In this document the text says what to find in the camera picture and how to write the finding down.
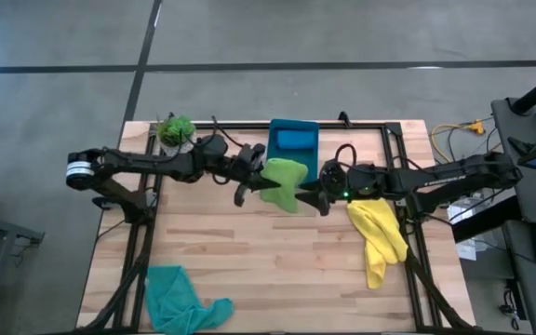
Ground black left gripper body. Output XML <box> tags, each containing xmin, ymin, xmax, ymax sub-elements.
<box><xmin>224</xmin><ymin>156</ymin><xmax>265</xmax><ymax>188</ymax></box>

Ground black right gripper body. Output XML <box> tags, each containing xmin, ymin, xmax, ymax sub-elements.
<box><xmin>316</xmin><ymin>159</ymin><xmax>351</xmax><ymax>201</ymax></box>

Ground green microfiber towel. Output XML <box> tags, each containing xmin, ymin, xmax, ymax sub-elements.
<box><xmin>259</xmin><ymin>157</ymin><xmax>310</xmax><ymax>214</ymax></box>

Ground blue microfiber towel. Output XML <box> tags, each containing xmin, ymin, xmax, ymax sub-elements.
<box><xmin>275</xmin><ymin>128</ymin><xmax>317</xmax><ymax>151</ymax></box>

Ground yellow microfiber towel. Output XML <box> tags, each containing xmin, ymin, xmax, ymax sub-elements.
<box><xmin>345</xmin><ymin>197</ymin><xmax>409</xmax><ymax>290</ymax></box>

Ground teal microfiber towel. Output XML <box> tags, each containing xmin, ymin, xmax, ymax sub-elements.
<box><xmin>145</xmin><ymin>264</ymin><xmax>235</xmax><ymax>335</ymax></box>

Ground blue plastic bin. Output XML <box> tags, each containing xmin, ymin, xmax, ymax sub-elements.
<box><xmin>266</xmin><ymin>118</ymin><xmax>321</xmax><ymax>185</ymax></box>

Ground triangle-patterned planter with plant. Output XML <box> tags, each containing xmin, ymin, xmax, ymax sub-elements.
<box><xmin>154</xmin><ymin>114</ymin><xmax>198</xmax><ymax>157</ymax></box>

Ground white paper sheets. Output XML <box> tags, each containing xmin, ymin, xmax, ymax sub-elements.
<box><xmin>447</xmin><ymin>199</ymin><xmax>481</xmax><ymax>261</ymax></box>

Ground grey desk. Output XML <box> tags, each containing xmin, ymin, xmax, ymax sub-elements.
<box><xmin>489</xmin><ymin>96</ymin><xmax>536</xmax><ymax>335</ymax></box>

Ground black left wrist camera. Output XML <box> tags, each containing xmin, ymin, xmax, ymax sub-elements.
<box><xmin>240</xmin><ymin>142</ymin><xmax>267</xmax><ymax>164</ymax></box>

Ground yellow cable with orange plug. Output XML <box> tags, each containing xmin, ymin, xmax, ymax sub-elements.
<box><xmin>429</xmin><ymin>118</ymin><xmax>488</xmax><ymax>163</ymax></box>

